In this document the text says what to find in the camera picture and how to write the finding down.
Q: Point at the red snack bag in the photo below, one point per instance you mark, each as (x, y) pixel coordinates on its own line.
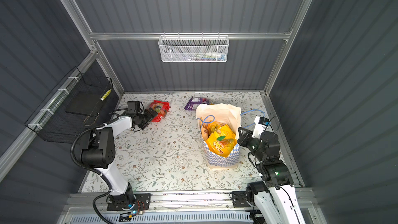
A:
(161, 108)

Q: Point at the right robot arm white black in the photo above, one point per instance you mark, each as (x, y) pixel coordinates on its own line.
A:
(273, 177)

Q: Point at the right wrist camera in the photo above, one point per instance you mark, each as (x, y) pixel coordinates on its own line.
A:
(261, 123)

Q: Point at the yellow snack bag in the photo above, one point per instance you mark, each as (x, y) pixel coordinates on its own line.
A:
(222, 141)
(208, 128)

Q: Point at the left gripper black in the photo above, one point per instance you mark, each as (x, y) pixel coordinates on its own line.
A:
(149, 116)

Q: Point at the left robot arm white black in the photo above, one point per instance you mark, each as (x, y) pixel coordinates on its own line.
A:
(98, 150)

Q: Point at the blue checkered paper bag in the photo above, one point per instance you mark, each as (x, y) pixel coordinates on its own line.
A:
(223, 113)

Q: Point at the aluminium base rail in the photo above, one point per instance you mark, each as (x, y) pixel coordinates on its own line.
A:
(177, 207)

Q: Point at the small purple snack bag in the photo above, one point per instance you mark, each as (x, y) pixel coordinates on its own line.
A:
(194, 102)

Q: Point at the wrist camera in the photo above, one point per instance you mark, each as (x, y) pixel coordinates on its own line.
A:
(261, 123)
(133, 108)

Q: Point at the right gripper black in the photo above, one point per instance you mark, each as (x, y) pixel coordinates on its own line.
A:
(243, 137)

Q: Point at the black wire side basket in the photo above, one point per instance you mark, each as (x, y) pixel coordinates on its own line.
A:
(74, 108)

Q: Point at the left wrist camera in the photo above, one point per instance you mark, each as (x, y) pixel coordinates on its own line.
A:
(133, 108)

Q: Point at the white wire wall basket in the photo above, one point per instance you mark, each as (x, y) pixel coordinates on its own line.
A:
(194, 48)

